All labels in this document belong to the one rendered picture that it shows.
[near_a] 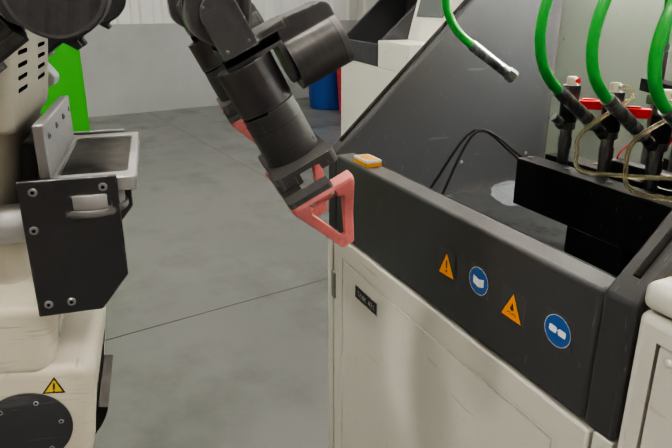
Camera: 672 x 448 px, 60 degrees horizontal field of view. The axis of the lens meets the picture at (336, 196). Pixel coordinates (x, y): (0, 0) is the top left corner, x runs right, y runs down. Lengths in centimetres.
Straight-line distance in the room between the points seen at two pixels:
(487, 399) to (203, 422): 125
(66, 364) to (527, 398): 57
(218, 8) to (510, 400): 59
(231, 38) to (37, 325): 43
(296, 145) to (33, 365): 43
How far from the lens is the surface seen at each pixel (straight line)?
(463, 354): 87
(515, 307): 75
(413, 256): 92
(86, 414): 85
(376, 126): 115
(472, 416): 90
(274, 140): 57
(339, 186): 55
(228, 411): 199
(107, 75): 718
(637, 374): 66
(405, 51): 377
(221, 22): 54
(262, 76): 56
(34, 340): 80
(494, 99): 131
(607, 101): 80
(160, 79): 732
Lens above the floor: 122
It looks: 18 degrees down
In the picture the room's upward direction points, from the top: straight up
